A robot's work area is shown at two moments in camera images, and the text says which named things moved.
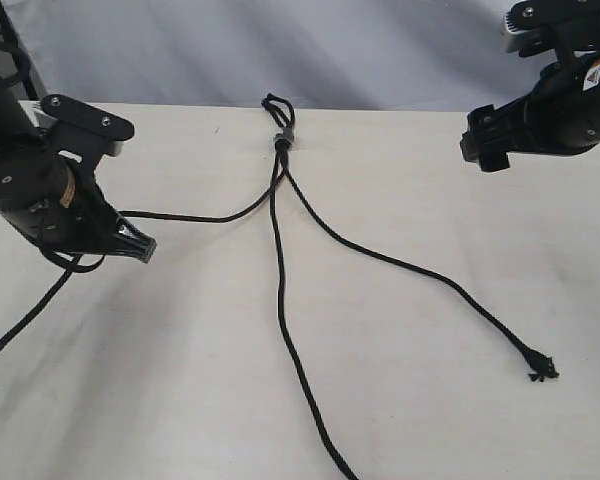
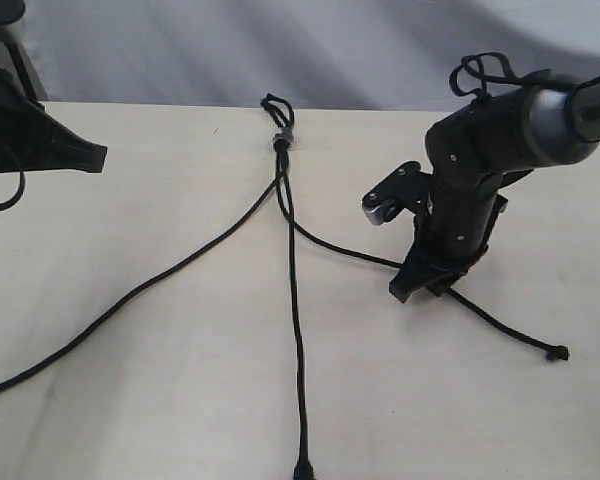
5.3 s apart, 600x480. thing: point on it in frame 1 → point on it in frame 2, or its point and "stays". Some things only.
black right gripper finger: (494, 160) → (440, 288)
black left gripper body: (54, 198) → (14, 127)
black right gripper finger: (487, 128) → (415, 275)
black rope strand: (282, 119) → (554, 352)
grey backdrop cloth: (346, 55) stays
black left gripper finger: (123, 228) → (53, 145)
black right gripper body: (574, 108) → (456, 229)
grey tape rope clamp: (286, 135) stays
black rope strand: (283, 121) → (136, 292)
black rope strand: (282, 116) → (303, 470)
